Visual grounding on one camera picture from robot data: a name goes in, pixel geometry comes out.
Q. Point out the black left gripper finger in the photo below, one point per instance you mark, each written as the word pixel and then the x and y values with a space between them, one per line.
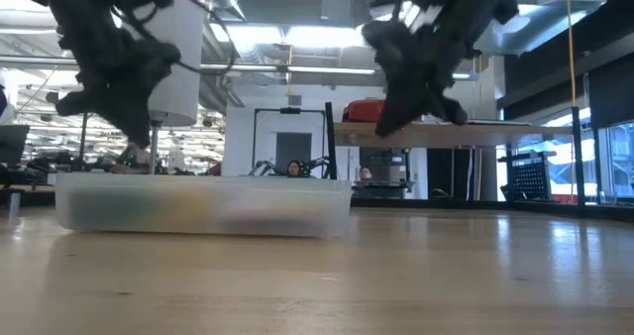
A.
pixel 76 104
pixel 134 122

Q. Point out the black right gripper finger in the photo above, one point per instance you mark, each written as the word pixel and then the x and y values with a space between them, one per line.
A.
pixel 448 111
pixel 401 114

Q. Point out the clear plastic pencil box base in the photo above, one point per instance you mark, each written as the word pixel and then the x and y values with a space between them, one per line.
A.
pixel 198 206

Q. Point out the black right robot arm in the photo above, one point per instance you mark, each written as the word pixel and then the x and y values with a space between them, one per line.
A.
pixel 465 3

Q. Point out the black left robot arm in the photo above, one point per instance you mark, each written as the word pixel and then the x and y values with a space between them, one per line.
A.
pixel 74 3

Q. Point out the red stapler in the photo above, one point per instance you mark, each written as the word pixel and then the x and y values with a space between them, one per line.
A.
pixel 364 111

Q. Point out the wooden shelf with black legs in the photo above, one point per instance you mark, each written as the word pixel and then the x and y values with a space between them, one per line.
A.
pixel 495 134

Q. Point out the white shade table lamp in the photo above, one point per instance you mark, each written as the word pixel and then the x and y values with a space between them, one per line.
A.
pixel 185 97

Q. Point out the grey cabinet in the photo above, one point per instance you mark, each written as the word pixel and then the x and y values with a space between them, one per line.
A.
pixel 389 174

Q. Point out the person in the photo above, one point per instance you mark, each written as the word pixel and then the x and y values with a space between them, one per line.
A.
pixel 294 169
pixel 365 173

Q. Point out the dark monitor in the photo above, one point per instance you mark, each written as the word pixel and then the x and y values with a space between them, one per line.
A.
pixel 12 144

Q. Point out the long ceiling light tube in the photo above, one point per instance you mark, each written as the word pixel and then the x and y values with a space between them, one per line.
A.
pixel 327 70

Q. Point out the black idle robot arms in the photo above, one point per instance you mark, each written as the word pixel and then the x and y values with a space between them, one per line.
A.
pixel 314 166

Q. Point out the black pegboard cart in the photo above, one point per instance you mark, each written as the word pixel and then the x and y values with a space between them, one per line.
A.
pixel 530 179

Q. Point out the black rig frame with camera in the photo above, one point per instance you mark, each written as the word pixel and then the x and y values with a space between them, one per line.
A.
pixel 289 110

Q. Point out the silver ventilation duct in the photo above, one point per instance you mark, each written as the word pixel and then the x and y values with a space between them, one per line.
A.
pixel 545 13

